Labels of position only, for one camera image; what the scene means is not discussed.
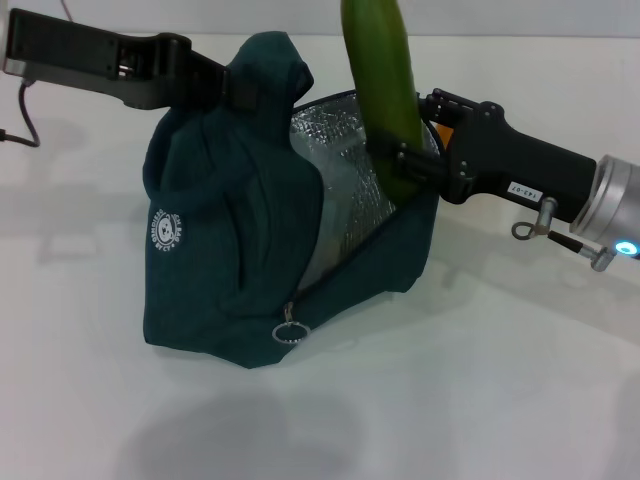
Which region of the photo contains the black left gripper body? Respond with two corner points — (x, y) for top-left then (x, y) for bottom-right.
(7, 8), (194, 110)

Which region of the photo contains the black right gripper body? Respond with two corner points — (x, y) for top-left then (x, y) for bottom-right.
(434, 100), (599, 224)

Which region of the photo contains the green cucumber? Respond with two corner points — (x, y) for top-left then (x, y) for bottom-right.
(339, 0), (425, 207)

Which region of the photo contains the dark teal insulated lunch bag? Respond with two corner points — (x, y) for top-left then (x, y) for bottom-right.
(142, 30), (441, 370)

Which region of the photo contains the left arm grey cable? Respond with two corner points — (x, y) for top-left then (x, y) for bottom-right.
(0, 78), (41, 149)

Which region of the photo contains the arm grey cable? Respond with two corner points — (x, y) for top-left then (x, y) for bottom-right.
(510, 197), (619, 271)
(0, 78), (41, 149)

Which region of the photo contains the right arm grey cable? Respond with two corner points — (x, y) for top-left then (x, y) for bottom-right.
(510, 197), (619, 271)

